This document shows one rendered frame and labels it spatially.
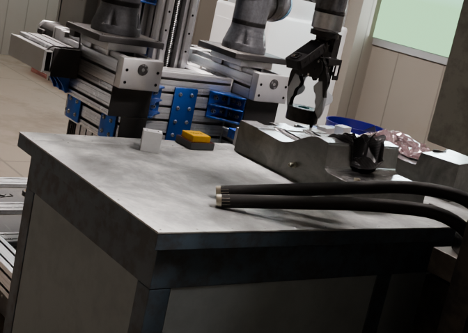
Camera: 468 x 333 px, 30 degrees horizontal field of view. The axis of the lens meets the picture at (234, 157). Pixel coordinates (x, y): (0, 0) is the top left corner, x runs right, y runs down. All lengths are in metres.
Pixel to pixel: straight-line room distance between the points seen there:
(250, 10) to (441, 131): 1.37
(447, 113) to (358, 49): 4.42
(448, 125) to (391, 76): 4.35
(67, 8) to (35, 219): 1.17
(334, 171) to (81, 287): 0.70
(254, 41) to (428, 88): 2.97
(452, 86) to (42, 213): 1.04
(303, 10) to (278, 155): 3.54
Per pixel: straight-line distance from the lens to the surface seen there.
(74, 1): 3.15
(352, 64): 6.05
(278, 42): 5.70
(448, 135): 1.65
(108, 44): 2.60
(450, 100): 1.65
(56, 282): 2.10
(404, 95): 5.89
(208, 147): 2.43
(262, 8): 2.92
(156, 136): 2.26
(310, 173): 2.25
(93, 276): 1.93
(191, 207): 1.86
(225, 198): 1.89
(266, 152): 2.39
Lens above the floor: 1.32
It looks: 12 degrees down
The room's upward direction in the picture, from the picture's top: 12 degrees clockwise
